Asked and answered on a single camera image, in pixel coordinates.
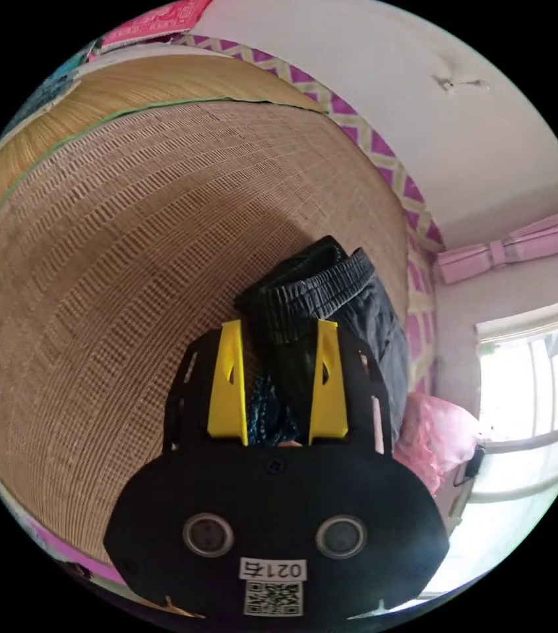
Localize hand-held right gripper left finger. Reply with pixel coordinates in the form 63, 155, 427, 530
207, 319, 249, 447

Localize bed with woven mat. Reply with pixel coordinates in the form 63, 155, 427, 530
0, 33, 447, 589

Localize pink pillow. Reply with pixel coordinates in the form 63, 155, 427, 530
86, 0, 213, 61

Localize black jeans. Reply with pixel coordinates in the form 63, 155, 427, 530
233, 235, 410, 447

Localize window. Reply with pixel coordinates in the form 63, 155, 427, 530
474, 301, 558, 505

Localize teal patterned cloth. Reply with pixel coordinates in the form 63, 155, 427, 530
1, 51, 87, 137

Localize pink bag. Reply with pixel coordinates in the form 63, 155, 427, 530
393, 391, 483, 498

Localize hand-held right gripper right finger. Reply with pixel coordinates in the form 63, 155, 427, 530
308, 319, 349, 447

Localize pink curtain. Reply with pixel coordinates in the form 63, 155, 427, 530
436, 205, 558, 286

